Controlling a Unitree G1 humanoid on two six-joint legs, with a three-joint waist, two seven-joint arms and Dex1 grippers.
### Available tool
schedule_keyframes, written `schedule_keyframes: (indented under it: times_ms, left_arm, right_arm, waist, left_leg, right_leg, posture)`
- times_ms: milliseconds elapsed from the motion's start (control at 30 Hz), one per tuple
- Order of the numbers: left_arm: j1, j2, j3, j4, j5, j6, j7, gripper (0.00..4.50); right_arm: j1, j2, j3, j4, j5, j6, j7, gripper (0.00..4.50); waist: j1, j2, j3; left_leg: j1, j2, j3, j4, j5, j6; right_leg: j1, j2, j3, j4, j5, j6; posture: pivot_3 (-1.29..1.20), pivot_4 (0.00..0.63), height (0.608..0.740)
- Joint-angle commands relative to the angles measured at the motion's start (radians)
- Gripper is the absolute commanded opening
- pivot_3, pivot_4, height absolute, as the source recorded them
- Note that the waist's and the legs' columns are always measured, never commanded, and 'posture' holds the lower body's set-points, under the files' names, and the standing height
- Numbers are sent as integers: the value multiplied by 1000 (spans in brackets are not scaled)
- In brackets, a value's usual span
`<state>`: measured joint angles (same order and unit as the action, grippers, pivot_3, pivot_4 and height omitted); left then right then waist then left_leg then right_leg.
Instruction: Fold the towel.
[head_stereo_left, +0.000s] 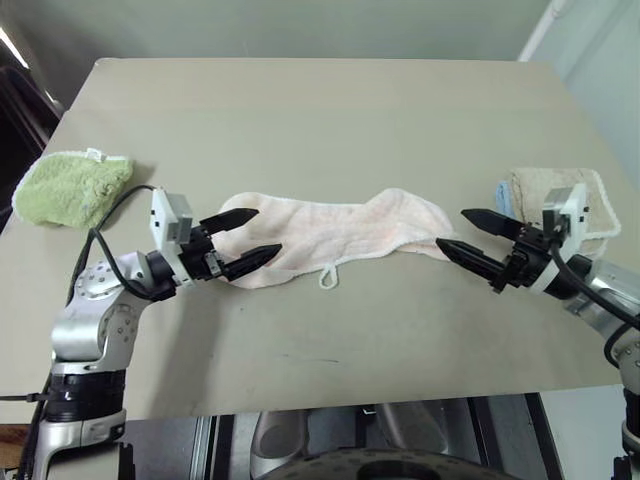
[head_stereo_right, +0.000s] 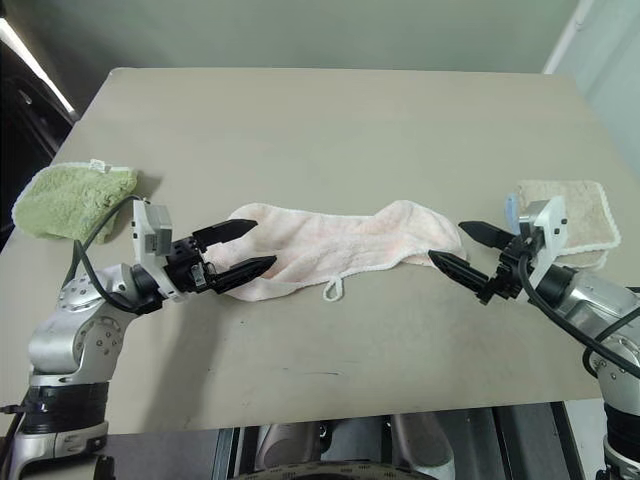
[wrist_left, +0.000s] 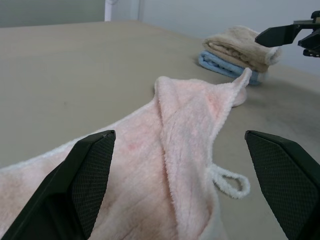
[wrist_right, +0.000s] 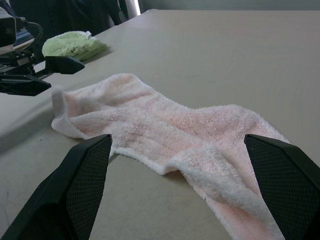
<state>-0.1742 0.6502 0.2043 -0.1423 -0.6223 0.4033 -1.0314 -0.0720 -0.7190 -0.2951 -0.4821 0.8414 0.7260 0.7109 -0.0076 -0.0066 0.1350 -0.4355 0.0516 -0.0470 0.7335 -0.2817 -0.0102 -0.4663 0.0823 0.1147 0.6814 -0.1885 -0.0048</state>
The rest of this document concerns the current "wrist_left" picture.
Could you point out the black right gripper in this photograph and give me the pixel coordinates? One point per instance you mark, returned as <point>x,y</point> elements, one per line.
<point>312,37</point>

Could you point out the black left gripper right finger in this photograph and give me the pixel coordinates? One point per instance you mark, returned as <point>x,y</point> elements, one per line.
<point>287,180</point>

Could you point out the white door frame post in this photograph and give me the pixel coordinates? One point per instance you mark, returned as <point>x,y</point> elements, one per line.
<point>122,10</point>

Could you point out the pink fluffy towel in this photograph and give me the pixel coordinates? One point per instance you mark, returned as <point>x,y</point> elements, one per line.
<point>175,125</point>

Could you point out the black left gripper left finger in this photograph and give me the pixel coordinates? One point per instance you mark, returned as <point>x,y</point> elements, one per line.
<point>75,180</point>

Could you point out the light blue folded towel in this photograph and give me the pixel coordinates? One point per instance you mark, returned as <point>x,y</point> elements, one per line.
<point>212,62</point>

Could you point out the beige folded towel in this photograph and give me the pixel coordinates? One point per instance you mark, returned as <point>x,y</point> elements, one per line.
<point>237,47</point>

